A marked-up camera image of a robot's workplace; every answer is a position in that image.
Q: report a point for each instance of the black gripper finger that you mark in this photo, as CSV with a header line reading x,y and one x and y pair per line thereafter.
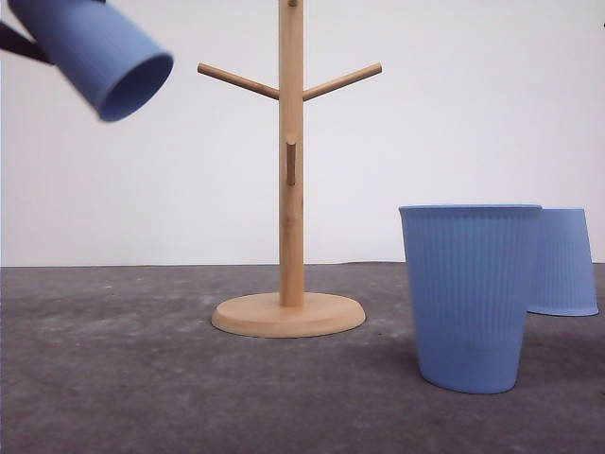
x,y
11,39

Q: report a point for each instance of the blue ribbed plastic cup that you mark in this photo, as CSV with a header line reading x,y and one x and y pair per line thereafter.
x,y
562,280
470,270
94,46

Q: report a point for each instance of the wooden mug tree stand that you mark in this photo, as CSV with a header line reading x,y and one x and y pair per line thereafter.
x,y
290,313

